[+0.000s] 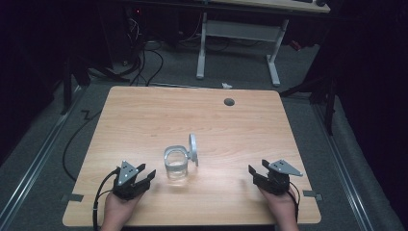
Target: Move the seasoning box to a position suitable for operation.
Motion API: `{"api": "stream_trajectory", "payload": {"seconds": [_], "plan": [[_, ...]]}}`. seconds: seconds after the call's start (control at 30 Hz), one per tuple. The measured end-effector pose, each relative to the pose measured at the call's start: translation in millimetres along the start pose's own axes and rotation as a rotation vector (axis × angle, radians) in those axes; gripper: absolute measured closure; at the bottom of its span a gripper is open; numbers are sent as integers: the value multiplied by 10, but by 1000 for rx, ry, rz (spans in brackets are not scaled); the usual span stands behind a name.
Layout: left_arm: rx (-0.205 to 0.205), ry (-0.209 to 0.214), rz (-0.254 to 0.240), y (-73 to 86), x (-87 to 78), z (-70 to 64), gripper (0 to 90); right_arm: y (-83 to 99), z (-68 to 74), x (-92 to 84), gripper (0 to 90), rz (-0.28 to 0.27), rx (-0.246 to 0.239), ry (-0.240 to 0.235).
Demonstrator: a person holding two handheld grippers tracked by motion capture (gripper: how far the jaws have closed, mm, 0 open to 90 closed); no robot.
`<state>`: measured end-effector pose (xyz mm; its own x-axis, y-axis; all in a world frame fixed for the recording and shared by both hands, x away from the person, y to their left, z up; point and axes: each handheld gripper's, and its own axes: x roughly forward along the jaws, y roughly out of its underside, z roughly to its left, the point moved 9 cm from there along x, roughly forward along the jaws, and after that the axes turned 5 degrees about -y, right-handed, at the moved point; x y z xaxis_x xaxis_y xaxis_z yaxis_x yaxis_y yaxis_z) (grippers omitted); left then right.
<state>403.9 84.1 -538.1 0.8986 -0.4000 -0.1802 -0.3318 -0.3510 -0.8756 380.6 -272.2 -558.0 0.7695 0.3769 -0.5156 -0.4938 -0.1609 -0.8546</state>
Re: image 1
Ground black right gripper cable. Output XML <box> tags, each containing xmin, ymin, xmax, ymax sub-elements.
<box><xmin>287</xmin><ymin>181</ymin><xmax>301</xmax><ymax>223</ymax></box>

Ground white-legged wooden desk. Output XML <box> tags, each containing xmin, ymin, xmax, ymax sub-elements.
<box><xmin>195</xmin><ymin>0</ymin><xmax>331</xmax><ymax>88</ymax></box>

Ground black metal stand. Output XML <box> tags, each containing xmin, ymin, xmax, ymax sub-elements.
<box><xmin>279</xmin><ymin>75</ymin><xmax>339</xmax><ymax>137</ymax></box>
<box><xmin>60</xmin><ymin>56</ymin><xmax>131</xmax><ymax>116</ymax></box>

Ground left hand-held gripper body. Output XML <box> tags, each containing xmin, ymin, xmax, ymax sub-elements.
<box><xmin>112</xmin><ymin>160</ymin><xmax>152</xmax><ymax>202</ymax></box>

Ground glass jar with hinged lid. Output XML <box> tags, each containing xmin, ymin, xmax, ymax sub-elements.
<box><xmin>163</xmin><ymin>133</ymin><xmax>200</xmax><ymax>188</ymax></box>

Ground black floor cable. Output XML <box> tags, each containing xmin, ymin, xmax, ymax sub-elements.
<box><xmin>62</xmin><ymin>109</ymin><xmax>103</xmax><ymax>183</ymax></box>

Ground person's left hand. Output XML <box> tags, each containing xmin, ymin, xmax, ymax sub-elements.
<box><xmin>100</xmin><ymin>191</ymin><xmax>144</xmax><ymax>231</ymax></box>

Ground bundle of black cables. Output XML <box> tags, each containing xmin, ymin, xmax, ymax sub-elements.
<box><xmin>126</xmin><ymin>13</ymin><xmax>166</xmax><ymax>88</ymax></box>

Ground person's right hand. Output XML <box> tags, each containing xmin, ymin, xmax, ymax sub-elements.
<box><xmin>258</xmin><ymin>187</ymin><xmax>300</xmax><ymax>231</ymax></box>

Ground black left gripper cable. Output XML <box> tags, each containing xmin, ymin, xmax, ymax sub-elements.
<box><xmin>92</xmin><ymin>167</ymin><xmax>121</xmax><ymax>231</ymax></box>

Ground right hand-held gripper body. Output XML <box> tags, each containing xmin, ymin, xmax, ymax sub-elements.
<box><xmin>252</xmin><ymin>159</ymin><xmax>304</xmax><ymax>196</ymax></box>

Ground metal floor rail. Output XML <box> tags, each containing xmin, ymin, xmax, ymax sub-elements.
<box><xmin>311</xmin><ymin>104</ymin><xmax>375</xmax><ymax>231</ymax></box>
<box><xmin>0</xmin><ymin>85</ymin><xmax>85</xmax><ymax>225</ymax></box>

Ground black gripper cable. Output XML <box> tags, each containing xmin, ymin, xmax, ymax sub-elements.
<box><xmin>92</xmin><ymin>167</ymin><xmax>121</xmax><ymax>231</ymax></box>
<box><xmin>287</xmin><ymin>181</ymin><xmax>301</xmax><ymax>223</ymax></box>

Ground grey tape strip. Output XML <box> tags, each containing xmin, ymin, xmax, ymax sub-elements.
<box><xmin>60</xmin><ymin>192</ymin><xmax>85</xmax><ymax>203</ymax></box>
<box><xmin>302</xmin><ymin>190</ymin><xmax>324</xmax><ymax>202</ymax></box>

